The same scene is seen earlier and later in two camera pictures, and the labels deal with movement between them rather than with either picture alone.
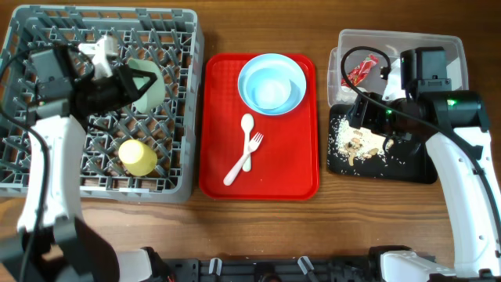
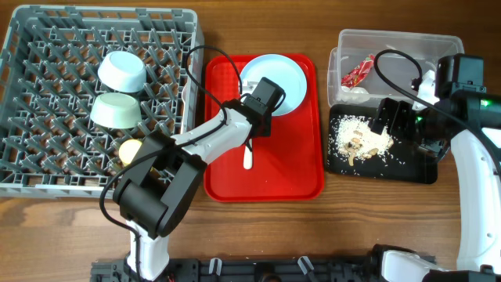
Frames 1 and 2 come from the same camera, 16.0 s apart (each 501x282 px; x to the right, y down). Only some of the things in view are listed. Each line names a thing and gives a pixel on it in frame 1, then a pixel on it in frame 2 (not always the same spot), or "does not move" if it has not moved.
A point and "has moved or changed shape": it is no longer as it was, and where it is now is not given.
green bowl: x=150 y=100 to x=116 y=110
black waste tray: x=361 y=153 does not move
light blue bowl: x=272 y=84 has moved or changed shape
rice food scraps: x=358 y=143 does not move
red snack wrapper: x=356 y=76 does not move
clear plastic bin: x=365 y=61 does not move
